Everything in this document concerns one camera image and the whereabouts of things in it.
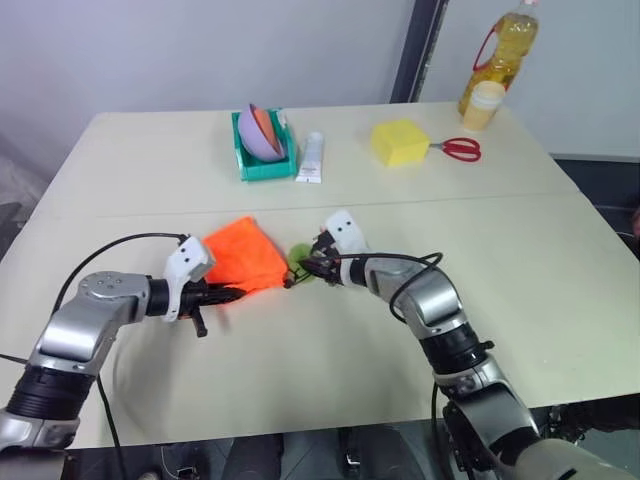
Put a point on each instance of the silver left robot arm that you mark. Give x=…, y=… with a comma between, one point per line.
x=75, y=330

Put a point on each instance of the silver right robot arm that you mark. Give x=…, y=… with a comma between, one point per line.
x=440, y=310

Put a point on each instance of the white tube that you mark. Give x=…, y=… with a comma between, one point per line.
x=311, y=157

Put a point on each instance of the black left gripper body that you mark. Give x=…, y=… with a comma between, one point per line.
x=192, y=297

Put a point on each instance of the dark vertical post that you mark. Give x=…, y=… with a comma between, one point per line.
x=415, y=50

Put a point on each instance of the purple and orange plates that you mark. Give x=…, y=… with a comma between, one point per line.
x=255, y=135

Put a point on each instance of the cream paper cup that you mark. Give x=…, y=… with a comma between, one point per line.
x=482, y=107

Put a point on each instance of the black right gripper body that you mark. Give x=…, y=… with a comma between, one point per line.
x=327, y=262

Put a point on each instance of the lime green round object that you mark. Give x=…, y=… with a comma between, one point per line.
x=299, y=252

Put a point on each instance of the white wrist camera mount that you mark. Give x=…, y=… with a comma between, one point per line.
x=185, y=260
x=346, y=232

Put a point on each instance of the green plastic bin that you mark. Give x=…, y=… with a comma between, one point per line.
x=260, y=170

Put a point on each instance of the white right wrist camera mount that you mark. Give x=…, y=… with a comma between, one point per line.
x=346, y=232

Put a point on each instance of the yellow sponge block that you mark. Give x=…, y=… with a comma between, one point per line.
x=400, y=142

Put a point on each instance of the red scissors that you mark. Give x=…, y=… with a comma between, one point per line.
x=462, y=149

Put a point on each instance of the orange bowl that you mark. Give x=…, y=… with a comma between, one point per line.
x=265, y=122

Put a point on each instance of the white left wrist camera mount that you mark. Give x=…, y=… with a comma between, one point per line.
x=185, y=260

